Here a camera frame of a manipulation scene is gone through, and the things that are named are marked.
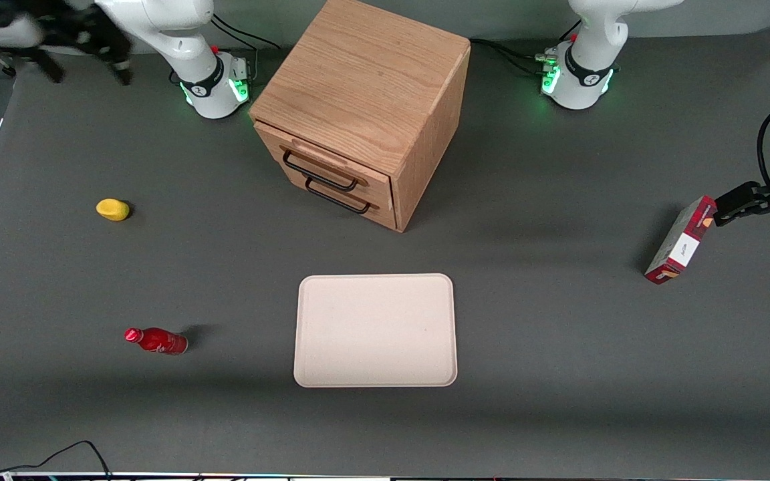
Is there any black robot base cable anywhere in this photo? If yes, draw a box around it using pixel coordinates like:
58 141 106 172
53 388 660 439
469 37 559 76
210 13 282 51

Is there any wooden drawer with raised lip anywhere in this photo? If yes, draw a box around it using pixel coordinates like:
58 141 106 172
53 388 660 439
253 120 394 208

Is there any thin black table-edge cable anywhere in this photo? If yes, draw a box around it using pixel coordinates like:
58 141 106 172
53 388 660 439
0 440 113 481

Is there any red plaid carton box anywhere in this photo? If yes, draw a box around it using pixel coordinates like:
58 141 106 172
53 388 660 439
644 194 718 285

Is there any wooden drawer cabinet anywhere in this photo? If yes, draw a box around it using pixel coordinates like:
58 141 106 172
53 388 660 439
249 0 471 233

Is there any plain wooden drawer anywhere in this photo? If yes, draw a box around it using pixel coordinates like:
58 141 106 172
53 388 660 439
270 157 403 232

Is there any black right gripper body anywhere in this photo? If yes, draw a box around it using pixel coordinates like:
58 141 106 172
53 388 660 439
29 3 117 53

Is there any black metal drawer handle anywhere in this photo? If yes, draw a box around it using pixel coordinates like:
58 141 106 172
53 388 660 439
283 150 360 193
305 177 372 215

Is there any yellow toy lemon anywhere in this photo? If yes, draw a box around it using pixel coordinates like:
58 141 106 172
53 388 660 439
96 198 130 222

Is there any beige rounded plastic tray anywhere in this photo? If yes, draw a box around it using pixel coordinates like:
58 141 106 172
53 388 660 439
293 273 458 388

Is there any red bottle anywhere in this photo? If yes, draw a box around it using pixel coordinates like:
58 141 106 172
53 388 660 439
124 327 189 355

